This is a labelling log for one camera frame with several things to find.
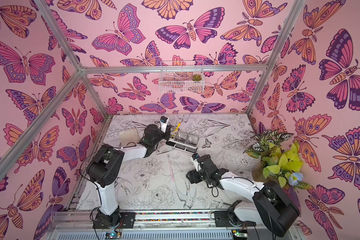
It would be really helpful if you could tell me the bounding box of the grey toothbrush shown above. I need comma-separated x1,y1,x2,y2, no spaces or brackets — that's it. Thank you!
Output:
167,125,173,137

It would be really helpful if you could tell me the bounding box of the white wire basket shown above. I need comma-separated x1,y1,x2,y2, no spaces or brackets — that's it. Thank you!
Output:
157,60,205,94

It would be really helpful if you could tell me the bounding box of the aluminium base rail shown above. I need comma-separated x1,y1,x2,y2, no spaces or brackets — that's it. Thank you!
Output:
49,208,302,240

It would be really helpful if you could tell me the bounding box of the beige green-fingered glove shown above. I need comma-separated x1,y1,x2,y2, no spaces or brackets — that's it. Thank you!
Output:
119,129,141,147

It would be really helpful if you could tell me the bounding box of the small succulent plant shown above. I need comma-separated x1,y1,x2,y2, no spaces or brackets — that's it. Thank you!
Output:
192,74,203,82

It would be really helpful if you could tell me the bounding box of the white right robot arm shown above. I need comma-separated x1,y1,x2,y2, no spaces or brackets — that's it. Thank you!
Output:
186,153,300,237

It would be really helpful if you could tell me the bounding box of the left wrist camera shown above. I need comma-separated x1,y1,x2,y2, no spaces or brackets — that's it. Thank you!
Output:
160,116,169,133

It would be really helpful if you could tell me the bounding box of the cream toothbrush holder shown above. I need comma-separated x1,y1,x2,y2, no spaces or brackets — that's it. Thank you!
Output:
166,130,200,154

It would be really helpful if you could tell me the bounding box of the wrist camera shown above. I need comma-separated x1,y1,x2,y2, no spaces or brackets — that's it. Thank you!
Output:
160,116,169,133
191,153,200,172

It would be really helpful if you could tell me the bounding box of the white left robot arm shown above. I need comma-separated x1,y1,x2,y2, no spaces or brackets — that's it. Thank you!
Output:
86,123,172,230

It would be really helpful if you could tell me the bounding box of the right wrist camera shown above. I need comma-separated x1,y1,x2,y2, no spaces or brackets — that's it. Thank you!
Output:
191,153,200,172

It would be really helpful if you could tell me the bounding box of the artificial leafy potted plant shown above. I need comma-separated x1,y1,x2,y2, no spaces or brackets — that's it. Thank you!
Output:
245,130,313,190

